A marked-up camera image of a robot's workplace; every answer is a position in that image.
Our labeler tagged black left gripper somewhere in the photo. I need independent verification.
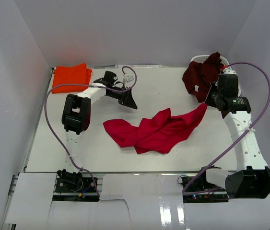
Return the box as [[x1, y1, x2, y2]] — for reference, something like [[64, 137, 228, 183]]
[[107, 86, 138, 110]]

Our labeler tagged orange folded t shirt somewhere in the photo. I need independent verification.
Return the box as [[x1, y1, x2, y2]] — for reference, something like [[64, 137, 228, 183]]
[[52, 63, 92, 94]]

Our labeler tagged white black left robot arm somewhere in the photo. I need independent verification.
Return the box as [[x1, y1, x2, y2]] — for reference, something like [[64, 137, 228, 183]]
[[58, 71, 138, 191]]

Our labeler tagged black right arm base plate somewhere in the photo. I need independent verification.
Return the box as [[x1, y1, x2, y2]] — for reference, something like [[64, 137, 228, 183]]
[[183, 176, 229, 204]]

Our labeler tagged dark maroon t shirt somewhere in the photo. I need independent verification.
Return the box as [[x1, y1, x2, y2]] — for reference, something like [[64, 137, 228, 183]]
[[182, 52, 224, 103]]

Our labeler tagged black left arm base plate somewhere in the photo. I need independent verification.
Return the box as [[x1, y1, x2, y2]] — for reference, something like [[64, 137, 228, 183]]
[[53, 177, 99, 202]]

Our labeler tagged bright red t shirt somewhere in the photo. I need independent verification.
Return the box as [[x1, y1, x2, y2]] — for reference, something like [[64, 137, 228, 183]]
[[103, 103, 207, 154]]

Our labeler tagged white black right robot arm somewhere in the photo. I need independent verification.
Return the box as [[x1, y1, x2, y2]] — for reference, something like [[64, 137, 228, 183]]
[[198, 73, 270, 199]]

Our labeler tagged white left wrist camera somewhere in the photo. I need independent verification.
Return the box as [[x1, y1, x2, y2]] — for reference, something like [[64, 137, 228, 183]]
[[123, 74, 134, 84]]

